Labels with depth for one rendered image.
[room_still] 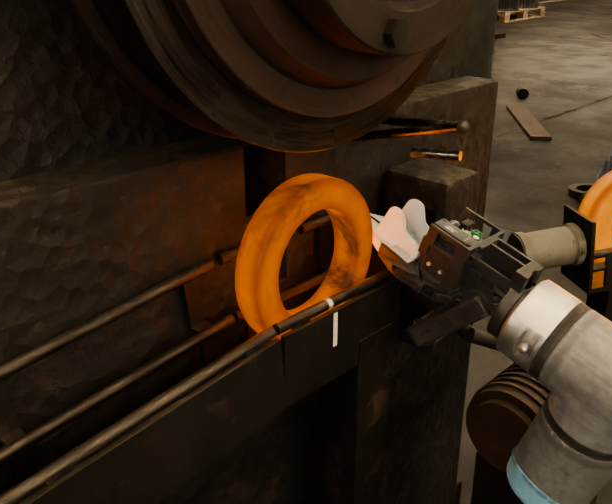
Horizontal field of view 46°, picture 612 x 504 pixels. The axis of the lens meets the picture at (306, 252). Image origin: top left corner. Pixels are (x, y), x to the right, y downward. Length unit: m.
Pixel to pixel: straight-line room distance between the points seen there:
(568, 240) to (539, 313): 0.32
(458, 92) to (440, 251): 0.34
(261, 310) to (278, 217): 0.09
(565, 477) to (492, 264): 0.22
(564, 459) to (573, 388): 0.08
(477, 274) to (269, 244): 0.23
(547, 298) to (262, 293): 0.28
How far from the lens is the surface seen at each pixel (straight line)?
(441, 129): 0.72
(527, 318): 0.74
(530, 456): 0.80
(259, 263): 0.69
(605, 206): 1.06
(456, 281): 0.77
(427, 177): 0.89
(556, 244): 1.03
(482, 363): 2.05
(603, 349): 0.73
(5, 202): 0.62
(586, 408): 0.74
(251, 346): 0.69
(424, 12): 0.64
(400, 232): 0.81
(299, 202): 0.70
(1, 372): 0.65
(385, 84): 0.72
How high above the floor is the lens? 1.06
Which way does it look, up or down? 23 degrees down
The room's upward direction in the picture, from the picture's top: straight up
